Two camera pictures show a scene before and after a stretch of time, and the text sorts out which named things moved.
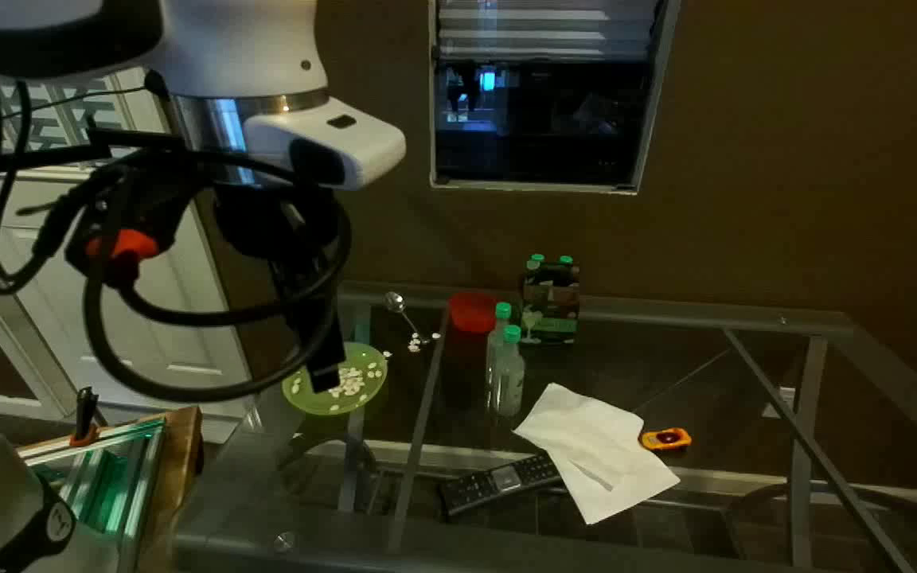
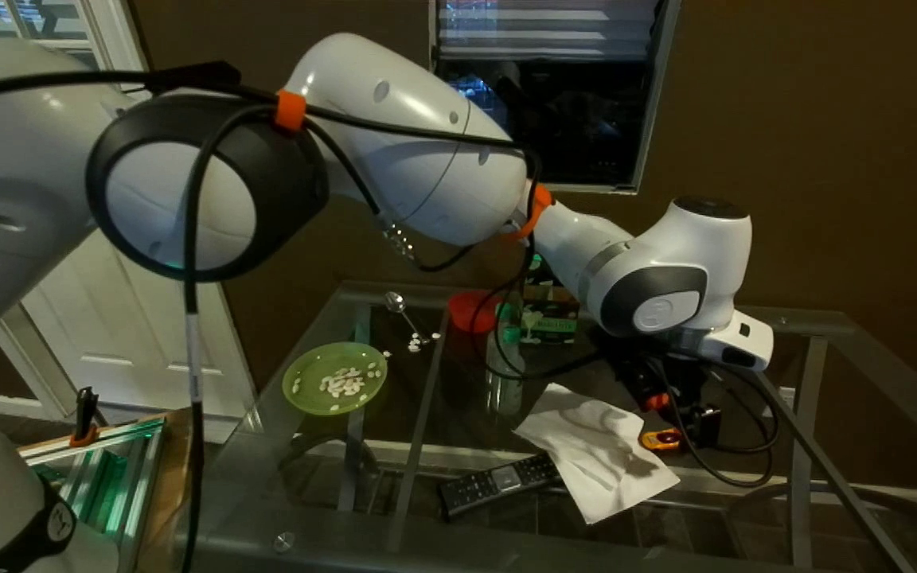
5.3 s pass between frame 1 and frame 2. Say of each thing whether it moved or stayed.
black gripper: moved
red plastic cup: stayed
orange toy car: stayed
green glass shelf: stayed
